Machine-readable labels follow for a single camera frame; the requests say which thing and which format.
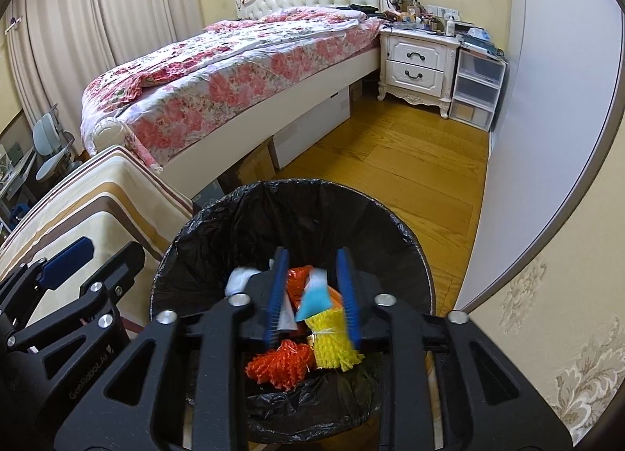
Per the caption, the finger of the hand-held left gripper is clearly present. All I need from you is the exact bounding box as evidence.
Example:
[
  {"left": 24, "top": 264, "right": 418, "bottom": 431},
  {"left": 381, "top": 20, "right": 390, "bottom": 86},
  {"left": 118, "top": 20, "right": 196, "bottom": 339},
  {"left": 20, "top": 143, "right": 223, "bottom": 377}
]
[
  {"left": 0, "top": 237, "right": 95, "bottom": 315},
  {"left": 7, "top": 241, "right": 146, "bottom": 369}
]

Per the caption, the round bin with black bag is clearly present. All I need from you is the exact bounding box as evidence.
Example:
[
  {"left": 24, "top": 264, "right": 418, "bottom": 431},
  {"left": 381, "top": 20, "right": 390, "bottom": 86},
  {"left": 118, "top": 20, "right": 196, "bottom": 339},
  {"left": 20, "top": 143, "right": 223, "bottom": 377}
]
[{"left": 150, "top": 180, "right": 435, "bottom": 442}]

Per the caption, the pink floral quilt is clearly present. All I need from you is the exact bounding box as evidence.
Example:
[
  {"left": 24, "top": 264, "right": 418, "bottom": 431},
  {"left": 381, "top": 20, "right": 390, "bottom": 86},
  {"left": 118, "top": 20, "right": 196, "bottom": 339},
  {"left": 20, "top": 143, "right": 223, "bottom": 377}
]
[{"left": 80, "top": 5, "right": 384, "bottom": 173}]

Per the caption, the orange knotted plastic bag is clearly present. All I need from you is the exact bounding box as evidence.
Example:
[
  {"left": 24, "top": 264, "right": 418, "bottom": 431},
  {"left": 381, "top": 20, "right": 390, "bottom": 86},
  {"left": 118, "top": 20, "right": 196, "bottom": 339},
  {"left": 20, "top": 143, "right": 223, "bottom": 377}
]
[{"left": 288, "top": 265, "right": 316, "bottom": 315}]

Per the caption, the yellow foam net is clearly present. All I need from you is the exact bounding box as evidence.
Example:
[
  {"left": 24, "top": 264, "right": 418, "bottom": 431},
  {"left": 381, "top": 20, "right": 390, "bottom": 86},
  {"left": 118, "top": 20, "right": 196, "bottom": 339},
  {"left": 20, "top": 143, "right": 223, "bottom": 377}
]
[{"left": 305, "top": 309, "right": 366, "bottom": 372}]

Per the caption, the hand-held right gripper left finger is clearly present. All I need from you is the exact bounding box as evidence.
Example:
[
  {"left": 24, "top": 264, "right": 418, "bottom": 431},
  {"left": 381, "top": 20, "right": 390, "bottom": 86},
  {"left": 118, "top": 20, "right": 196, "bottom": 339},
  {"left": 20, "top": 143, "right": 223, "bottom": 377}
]
[{"left": 54, "top": 246, "right": 291, "bottom": 451}]

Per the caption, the striped bed sheet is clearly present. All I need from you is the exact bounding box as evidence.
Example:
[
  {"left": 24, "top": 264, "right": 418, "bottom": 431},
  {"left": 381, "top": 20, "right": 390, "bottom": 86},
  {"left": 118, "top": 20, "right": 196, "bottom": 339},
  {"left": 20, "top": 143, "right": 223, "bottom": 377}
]
[{"left": 0, "top": 144, "right": 193, "bottom": 335}]

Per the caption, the white storage box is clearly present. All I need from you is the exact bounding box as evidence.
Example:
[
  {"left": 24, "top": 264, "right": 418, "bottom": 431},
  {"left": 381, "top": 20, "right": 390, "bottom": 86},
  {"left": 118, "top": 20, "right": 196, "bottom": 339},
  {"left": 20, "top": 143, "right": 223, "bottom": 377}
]
[{"left": 271, "top": 86, "right": 352, "bottom": 169}]

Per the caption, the orange-red foam net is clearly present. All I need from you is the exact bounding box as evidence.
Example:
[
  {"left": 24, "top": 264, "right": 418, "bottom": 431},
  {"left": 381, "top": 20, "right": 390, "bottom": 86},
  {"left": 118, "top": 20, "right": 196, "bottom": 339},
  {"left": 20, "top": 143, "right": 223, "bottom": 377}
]
[{"left": 244, "top": 340, "right": 316, "bottom": 390}]

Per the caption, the nightstand clutter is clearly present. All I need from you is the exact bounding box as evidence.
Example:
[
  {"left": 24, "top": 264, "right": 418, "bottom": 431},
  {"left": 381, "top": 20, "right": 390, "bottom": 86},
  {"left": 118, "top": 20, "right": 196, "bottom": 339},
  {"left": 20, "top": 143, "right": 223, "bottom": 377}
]
[{"left": 383, "top": 0, "right": 504, "bottom": 54}]

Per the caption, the study desk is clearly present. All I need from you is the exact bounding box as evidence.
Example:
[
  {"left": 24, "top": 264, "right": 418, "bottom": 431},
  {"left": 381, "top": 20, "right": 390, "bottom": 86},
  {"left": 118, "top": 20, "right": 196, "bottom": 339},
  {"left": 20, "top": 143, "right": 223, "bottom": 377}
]
[{"left": 0, "top": 143, "right": 37, "bottom": 217}]

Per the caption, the white nightstand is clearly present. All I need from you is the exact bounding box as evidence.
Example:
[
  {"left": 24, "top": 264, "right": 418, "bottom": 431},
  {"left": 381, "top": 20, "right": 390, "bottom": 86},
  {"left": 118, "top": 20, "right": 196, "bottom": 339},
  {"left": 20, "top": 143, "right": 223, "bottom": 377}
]
[{"left": 377, "top": 28, "right": 462, "bottom": 118}]

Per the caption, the white wardrobe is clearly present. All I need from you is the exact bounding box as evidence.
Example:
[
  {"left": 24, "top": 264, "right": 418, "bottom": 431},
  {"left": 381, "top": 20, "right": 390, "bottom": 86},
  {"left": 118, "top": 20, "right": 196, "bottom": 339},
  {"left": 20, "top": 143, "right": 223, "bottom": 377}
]
[{"left": 454, "top": 0, "right": 625, "bottom": 312}]

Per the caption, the light blue desk chair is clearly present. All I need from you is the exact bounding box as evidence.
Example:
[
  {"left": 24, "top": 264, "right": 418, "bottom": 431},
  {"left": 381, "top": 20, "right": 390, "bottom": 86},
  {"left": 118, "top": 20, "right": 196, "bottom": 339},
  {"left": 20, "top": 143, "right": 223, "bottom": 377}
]
[{"left": 32, "top": 109, "right": 81, "bottom": 181}]

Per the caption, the cardboard box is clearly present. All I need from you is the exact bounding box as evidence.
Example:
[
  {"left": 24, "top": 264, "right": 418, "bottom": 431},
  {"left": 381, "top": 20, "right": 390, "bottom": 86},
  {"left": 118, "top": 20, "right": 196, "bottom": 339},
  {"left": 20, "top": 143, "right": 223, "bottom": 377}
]
[{"left": 217, "top": 145, "right": 277, "bottom": 190}]

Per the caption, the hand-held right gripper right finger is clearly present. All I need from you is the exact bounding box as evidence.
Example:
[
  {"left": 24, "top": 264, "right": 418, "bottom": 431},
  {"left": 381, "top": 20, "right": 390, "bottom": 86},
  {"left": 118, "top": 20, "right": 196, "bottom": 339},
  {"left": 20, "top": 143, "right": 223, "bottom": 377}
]
[{"left": 336, "top": 247, "right": 572, "bottom": 451}]

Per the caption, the clear plastic drawer unit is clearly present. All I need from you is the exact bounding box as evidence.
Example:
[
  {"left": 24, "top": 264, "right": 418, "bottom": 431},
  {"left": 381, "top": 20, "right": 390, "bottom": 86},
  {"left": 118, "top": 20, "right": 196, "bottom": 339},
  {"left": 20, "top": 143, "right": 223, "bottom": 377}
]
[{"left": 448, "top": 47, "right": 506, "bottom": 132}]

